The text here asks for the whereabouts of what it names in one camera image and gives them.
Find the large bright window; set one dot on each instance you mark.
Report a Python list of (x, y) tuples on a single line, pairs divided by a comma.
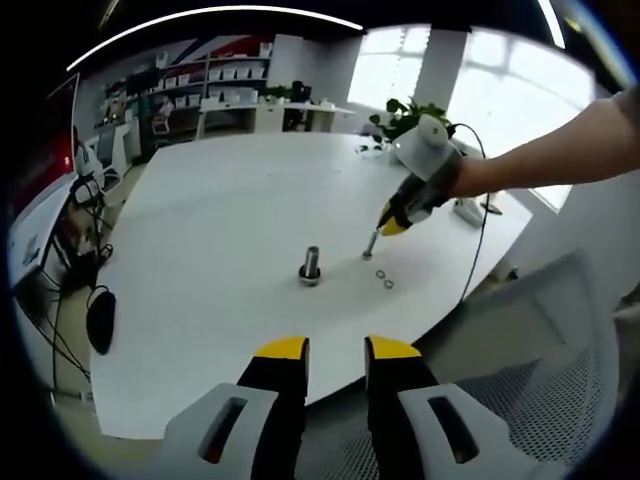
[(500, 85)]

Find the small green desk plant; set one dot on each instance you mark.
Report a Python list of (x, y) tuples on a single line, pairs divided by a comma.
[(277, 92)]

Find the black monitor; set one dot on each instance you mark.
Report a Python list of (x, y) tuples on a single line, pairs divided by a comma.
[(144, 82)]

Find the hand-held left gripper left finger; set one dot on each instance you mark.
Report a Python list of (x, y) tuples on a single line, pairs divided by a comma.
[(275, 372)]

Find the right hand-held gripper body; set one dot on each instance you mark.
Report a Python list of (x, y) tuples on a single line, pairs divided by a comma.
[(430, 160)]

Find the laptop with red screen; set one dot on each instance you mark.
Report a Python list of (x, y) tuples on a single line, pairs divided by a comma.
[(45, 150)]

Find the person's right hand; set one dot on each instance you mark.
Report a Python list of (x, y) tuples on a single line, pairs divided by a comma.
[(470, 177)]

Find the person's grey shirt sleeve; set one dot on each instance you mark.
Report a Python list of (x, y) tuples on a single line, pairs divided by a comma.
[(629, 107)]

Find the long white desk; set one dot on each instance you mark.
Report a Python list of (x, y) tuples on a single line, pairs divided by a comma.
[(270, 112)]

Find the black computer mouse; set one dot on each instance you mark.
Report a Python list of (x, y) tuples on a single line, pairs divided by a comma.
[(101, 320)]

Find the thick threaded steel stud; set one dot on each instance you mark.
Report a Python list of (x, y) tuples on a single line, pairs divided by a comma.
[(311, 257)]

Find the white shelving unit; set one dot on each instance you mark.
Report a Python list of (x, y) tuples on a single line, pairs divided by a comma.
[(215, 75)]

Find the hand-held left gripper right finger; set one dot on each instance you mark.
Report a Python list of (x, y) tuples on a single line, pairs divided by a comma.
[(400, 372)]

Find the grey mesh office chair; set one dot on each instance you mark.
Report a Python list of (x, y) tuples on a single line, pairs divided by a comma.
[(550, 350)]

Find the curved ceiling light strip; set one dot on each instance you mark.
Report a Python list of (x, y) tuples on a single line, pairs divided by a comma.
[(552, 22)]

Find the potted green plant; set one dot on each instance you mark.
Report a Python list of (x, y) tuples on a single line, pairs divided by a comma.
[(410, 117)]

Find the thin threaded steel stud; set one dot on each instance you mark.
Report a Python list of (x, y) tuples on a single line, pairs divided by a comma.
[(370, 245)]

